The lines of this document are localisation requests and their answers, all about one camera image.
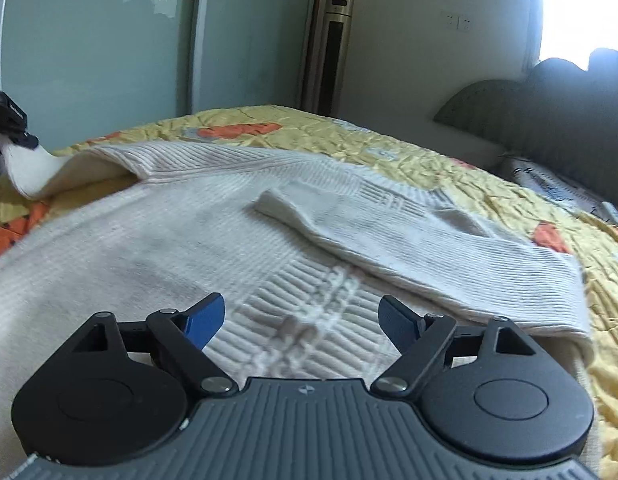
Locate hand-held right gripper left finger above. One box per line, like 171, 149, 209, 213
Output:
71, 292, 240, 397

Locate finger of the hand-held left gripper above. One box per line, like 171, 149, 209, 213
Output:
0, 90, 40, 152

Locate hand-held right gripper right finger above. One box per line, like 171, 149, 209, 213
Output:
371, 295, 537, 397

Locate white knit sweater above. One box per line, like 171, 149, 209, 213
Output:
0, 140, 594, 461

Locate glass sliding wardrobe doors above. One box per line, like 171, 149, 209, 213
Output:
0, 0, 324, 158

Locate yellow quilt with orange print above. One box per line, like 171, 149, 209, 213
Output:
0, 105, 618, 461

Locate grey patterned pillow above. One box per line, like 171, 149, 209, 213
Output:
494, 152, 618, 221

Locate dark grey padded headboard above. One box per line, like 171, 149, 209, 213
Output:
434, 47, 618, 196

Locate gold tower air conditioner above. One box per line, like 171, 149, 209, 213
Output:
299, 0, 357, 116

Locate bright window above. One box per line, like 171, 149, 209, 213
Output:
526, 0, 618, 73

